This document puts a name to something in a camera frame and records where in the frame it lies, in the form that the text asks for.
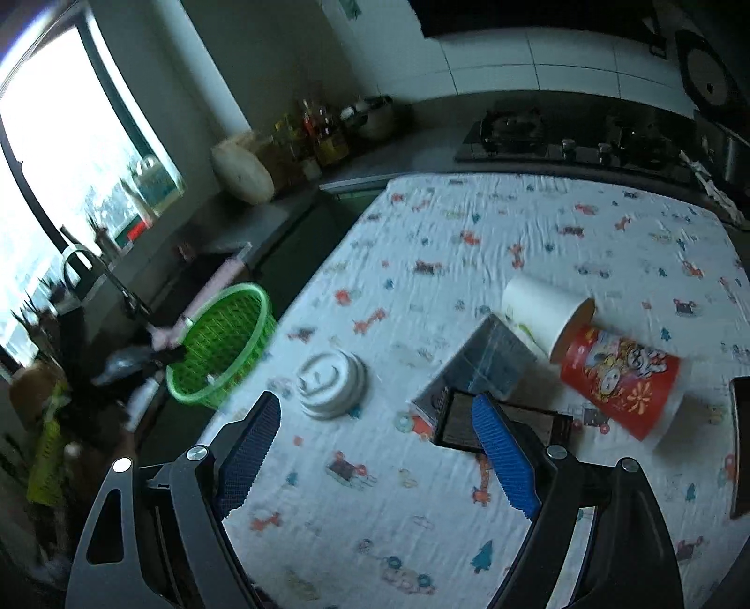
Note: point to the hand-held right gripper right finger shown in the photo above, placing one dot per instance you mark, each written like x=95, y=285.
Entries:
x=504, y=457

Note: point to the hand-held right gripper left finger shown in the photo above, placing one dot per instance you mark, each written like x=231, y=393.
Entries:
x=249, y=451

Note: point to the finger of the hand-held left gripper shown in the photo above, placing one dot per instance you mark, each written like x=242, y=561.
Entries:
x=167, y=355

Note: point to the green plastic basket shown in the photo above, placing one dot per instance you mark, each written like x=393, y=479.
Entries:
x=228, y=345

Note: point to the black box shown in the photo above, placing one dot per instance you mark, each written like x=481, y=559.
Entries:
x=454, y=418

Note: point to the white drink carton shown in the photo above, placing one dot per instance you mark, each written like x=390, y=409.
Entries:
x=486, y=351

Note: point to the red paper cup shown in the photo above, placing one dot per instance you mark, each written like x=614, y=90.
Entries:
x=621, y=380

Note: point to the white paper cup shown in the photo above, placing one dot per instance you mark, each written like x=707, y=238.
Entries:
x=539, y=310

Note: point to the mauve towel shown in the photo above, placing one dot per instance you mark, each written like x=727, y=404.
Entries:
x=217, y=281

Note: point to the kitchen sink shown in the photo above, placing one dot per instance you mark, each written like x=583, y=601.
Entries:
x=211, y=263

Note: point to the small figurine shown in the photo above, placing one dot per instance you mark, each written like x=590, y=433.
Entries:
x=186, y=253

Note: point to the white round lid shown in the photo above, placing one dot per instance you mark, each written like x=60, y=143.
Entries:
x=331, y=386

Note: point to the steel faucet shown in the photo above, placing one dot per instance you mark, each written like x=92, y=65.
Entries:
x=79, y=263

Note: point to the red lidded box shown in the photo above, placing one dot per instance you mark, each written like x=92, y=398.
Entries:
x=136, y=230

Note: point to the potted sprouting plant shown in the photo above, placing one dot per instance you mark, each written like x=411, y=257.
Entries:
x=102, y=237
x=35, y=334

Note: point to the yellow plastic basket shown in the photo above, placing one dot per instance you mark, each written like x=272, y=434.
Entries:
x=47, y=445

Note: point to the white dish soap bottle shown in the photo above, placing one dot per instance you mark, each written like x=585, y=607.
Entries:
x=133, y=202

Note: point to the large detergent bottle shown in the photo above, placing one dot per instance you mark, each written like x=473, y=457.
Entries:
x=155, y=181

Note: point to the round wooden chopping block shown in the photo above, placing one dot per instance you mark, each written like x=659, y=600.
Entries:
x=240, y=170

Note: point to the window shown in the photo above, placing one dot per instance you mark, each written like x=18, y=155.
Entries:
x=58, y=146

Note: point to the black smartphone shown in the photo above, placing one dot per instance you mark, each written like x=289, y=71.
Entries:
x=741, y=451

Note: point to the group of condiment bottles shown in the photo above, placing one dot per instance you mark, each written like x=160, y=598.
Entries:
x=322, y=140

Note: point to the dark kitchen counter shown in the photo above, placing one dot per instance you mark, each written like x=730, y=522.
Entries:
x=375, y=167

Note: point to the steel pressure cooker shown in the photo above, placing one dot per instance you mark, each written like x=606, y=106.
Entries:
x=372, y=120

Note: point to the black gas stove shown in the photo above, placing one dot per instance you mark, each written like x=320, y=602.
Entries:
x=527, y=140

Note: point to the white rag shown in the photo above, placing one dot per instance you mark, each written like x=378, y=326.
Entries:
x=712, y=187

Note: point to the black rice cooker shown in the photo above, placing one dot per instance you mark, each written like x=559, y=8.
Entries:
x=712, y=88

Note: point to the black range hood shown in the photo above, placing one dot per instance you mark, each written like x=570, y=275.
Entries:
x=527, y=14

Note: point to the green wall sticker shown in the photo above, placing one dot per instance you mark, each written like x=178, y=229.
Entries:
x=353, y=7

